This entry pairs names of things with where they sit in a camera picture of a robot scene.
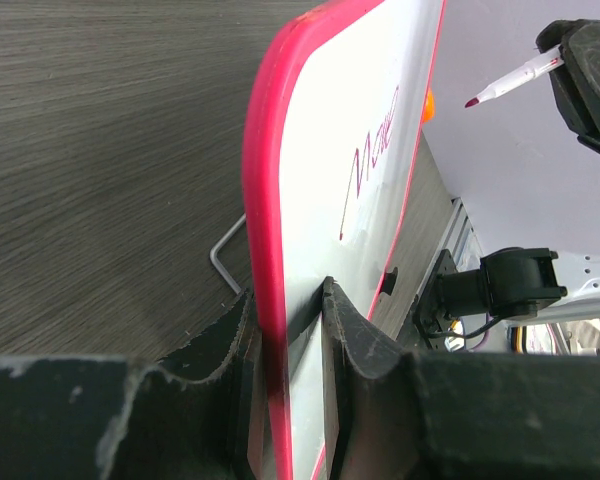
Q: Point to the pink framed whiteboard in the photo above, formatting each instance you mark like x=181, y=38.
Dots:
x=330, y=142

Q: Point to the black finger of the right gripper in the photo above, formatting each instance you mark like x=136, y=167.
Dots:
x=553, y=33
x=576, y=85

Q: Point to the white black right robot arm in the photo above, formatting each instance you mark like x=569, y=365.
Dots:
x=521, y=285

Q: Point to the orange ball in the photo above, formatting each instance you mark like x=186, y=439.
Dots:
x=429, y=108

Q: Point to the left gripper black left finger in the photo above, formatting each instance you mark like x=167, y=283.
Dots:
x=198, y=413

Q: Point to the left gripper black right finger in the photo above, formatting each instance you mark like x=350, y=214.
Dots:
x=391, y=413

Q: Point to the magenta capped whiteboard marker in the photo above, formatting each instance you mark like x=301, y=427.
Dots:
x=529, y=71

